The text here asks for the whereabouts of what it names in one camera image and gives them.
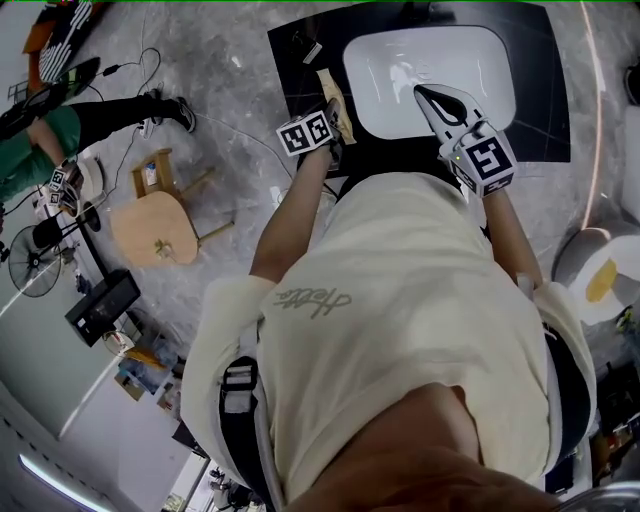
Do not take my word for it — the small black box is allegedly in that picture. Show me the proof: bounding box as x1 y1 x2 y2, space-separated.
293 31 322 65

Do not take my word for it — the white round stool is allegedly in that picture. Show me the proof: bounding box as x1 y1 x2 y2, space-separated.
74 158 107 196

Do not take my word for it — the person's left forearm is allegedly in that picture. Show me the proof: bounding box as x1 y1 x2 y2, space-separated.
249 147 334 281

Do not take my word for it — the small wooden stool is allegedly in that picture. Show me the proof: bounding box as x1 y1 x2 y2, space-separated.
130 147 217 201

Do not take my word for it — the yellow pad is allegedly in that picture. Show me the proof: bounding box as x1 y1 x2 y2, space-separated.
586 258 619 305

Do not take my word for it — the white wash basin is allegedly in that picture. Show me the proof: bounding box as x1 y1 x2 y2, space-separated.
342 24 517 142

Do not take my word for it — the person's face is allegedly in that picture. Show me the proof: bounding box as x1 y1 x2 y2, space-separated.
344 384 566 512

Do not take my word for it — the tan cloth strip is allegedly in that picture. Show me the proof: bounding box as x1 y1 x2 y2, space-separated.
315 68 357 146

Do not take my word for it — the black backpack harness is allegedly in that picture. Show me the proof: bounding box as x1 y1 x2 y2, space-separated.
217 327 596 512

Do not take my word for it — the person's cream t-shirt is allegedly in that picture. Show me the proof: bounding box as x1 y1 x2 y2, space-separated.
179 172 599 501

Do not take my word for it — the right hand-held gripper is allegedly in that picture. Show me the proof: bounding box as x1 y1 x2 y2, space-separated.
412 83 519 200

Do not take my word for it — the black vanity counter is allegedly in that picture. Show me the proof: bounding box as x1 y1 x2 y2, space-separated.
267 2 572 164

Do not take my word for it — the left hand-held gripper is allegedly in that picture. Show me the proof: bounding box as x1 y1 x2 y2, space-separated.
276 98 347 174

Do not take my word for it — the black power cable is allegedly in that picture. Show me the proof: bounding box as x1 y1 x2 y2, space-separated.
85 47 162 104

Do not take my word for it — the black standing fan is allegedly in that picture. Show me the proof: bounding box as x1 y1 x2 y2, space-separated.
7 224 64 299

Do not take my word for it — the black rectangular case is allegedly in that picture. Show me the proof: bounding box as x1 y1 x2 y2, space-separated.
63 268 143 349

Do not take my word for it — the black white striped cloth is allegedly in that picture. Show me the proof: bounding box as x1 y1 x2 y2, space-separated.
37 0 102 84

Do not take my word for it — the person's right forearm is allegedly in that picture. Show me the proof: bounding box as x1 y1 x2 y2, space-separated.
482 192 545 291

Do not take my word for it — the wooden side table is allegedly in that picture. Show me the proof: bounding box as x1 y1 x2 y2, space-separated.
108 192 236 267

